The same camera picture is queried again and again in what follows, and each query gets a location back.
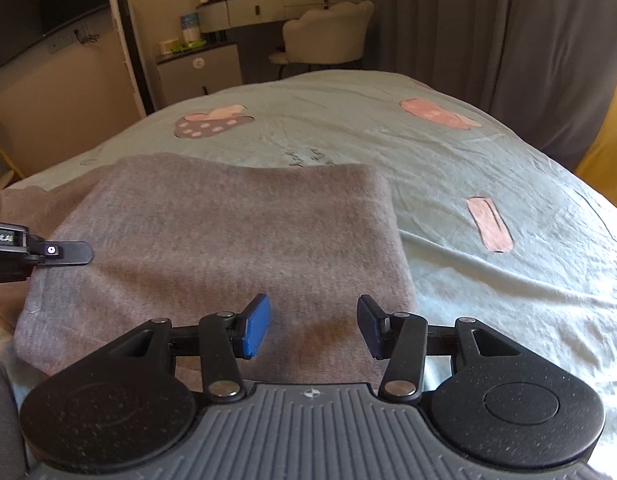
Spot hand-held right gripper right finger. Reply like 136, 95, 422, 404
356, 295, 525, 404

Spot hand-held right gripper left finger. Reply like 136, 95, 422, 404
113, 293, 272, 404

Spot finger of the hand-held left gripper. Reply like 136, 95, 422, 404
26, 239, 94, 267

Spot grey pants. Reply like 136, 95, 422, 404
0, 152, 420, 387

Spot yellow framed stool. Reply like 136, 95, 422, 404
0, 115, 25, 188

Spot dark cloth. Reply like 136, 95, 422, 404
0, 354, 30, 480

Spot printed light blue bed sheet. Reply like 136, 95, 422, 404
0, 70, 617, 480

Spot white leaning panel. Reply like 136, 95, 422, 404
107, 0, 157, 117

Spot grey bedside cabinet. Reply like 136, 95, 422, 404
155, 42, 244, 109

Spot yellow cloth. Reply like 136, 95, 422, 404
575, 107, 617, 188

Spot cream upholstered chair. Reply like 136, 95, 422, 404
268, 0, 376, 82

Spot grey vanity desk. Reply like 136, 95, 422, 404
196, 0, 364, 87

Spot grey curtain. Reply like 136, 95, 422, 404
361, 0, 617, 171

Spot wall socket strip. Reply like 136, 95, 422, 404
45, 24, 100, 57

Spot black wall television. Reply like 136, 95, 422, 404
0, 0, 117, 77

